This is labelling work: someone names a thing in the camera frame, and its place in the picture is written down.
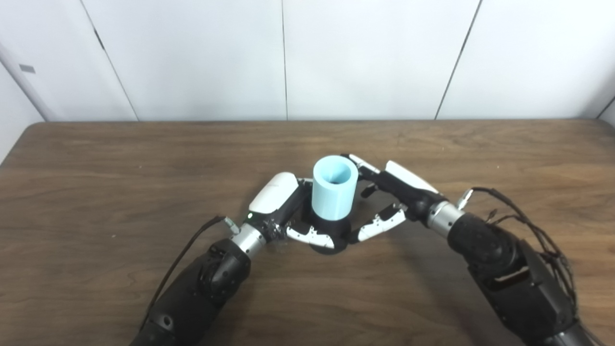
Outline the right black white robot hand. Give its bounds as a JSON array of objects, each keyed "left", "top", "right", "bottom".
[{"left": 341, "top": 154, "right": 442, "bottom": 243}]

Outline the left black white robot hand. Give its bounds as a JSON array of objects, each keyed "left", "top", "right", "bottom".
[{"left": 245, "top": 172, "right": 337, "bottom": 250}]

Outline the light-blue hose piece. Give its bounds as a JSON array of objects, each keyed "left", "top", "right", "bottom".
[{"left": 312, "top": 155, "right": 359, "bottom": 222}]

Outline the black nozzle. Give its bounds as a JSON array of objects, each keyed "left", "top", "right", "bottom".
[{"left": 295, "top": 211, "right": 354, "bottom": 254}]

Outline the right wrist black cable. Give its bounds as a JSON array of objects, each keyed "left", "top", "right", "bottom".
[{"left": 456, "top": 187, "right": 579, "bottom": 318}]

